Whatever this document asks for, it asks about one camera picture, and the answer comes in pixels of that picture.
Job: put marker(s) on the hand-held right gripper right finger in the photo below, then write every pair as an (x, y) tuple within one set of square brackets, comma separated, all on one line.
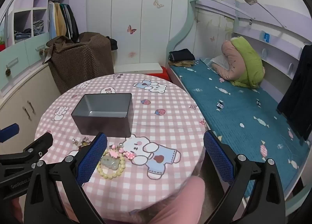
[(218, 157)]

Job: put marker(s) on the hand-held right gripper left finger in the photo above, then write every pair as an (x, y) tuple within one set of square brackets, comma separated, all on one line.
[(91, 158)]

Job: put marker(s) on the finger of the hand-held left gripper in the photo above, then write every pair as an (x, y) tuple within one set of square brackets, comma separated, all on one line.
[(9, 133), (36, 146)]

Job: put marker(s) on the red bead jewelry piece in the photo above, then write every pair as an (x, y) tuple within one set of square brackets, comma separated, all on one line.
[(84, 141)]

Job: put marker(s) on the pale green jade pendant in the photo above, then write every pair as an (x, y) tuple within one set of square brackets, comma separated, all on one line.
[(111, 162)]

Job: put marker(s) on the pink cat hair clip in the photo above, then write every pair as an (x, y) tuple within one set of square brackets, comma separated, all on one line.
[(114, 153)]

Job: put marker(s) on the small silver earring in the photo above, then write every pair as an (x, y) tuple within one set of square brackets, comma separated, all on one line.
[(74, 141)]

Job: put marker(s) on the pink flower earring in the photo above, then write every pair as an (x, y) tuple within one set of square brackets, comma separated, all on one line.
[(129, 155)]

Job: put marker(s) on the grey metal tin box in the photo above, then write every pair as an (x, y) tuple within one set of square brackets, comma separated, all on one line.
[(104, 114)]

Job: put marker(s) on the cream cabinet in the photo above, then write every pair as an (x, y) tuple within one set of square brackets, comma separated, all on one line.
[(22, 92)]

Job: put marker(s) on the blue candy print bedsheet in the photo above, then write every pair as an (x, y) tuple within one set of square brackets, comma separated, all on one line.
[(238, 114)]

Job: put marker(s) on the person's pink pants leg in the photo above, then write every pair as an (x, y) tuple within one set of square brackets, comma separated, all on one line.
[(175, 202)]

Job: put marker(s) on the pink checkered bear tablecloth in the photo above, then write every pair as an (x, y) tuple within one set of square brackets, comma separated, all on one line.
[(158, 107)]

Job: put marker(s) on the mint green drawer unit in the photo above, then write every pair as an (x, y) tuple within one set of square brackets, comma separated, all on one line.
[(22, 53)]

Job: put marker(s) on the brown dotted cloth cover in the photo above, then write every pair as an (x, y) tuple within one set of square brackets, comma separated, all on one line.
[(78, 63)]

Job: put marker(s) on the green quilt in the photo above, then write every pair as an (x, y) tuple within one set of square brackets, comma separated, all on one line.
[(251, 68)]

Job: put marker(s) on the white pillow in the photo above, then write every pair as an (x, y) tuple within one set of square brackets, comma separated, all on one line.
[(219, 61)]

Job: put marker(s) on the folded blue jeans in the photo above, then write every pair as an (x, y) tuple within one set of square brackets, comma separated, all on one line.
[(23, 34)]

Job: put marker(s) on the folded tan clothes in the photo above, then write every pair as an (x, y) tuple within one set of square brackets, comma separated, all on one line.
[(181, 64)]

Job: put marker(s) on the pink quilt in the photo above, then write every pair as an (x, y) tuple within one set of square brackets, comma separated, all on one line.
[(229, 55)]

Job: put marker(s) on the white board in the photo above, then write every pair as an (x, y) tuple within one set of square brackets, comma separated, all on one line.
[(139, 68)]

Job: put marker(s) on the dark hanging garment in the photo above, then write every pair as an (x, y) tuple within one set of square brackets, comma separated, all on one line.
[(297, 92)]

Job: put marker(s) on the folded dark clothes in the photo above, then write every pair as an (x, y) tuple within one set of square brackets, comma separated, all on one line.
[(181, 55)]

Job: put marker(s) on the folded grey clothes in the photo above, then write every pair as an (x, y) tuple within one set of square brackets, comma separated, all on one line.
[(37, 26)]

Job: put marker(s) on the black garment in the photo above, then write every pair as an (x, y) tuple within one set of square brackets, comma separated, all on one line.
[(113, 42)]

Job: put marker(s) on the row of hanging clothes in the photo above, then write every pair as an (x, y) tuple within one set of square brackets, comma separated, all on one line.
[(62, 19)]

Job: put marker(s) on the small blue box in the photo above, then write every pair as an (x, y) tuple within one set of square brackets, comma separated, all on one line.
[(266, 37)]

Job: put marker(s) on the white wardrobe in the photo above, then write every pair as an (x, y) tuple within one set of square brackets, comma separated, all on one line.
[(136, 19)]

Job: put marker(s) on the butterfly wall sticker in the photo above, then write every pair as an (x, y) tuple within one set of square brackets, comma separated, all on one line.
[(212, 39), (158, 3), (131, 29)]

